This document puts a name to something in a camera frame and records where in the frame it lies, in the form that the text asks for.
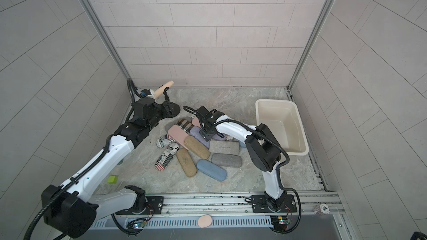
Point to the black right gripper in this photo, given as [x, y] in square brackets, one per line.
[205, 133]

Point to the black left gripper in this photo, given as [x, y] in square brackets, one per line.
[166, 109]

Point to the tan fabric glasses case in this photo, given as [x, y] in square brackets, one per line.
[196, 147]

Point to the light grey rectangular glasses case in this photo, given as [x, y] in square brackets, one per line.
[224, 147]

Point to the blue fabric glasses case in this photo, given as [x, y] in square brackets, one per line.
[211, 170]

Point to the cream plastic storage box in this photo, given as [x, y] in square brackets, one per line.
[284, 121]

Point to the purple fabric glasses case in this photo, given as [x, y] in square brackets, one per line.
[219, 137]

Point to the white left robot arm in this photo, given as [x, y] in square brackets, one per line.
[72, 207]

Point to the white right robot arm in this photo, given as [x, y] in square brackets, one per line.
[264, 150]

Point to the pink glasses case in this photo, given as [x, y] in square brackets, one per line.
[179, 135]
[195, 122]

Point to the brown plaid glasses case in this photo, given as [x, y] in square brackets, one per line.
[186, 125]

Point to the newspaper glasses case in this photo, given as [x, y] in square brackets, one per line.
[165, 141]
[167, 156]

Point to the dark grey glasses case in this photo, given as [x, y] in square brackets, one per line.
[226, 160]

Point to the black microphone stand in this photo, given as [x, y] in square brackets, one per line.
[166, 96]

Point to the beige microphone head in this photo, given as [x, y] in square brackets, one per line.
[162, 89]

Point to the green small block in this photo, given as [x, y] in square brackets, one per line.
[112, 179]

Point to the pink oval eraser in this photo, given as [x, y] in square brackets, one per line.
[205, 221]

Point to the left circuit board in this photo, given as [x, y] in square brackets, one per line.
[137, 224]

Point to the circuit board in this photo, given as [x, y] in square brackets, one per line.
[137, 224]
[280, 223]

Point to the right circuit board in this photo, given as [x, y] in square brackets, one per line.
[280, 223]

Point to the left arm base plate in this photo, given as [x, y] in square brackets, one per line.
[153, 206]

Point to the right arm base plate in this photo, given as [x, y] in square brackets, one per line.
[261, 204]

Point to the aluminium rail frame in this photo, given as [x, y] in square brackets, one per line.
[214, 204]

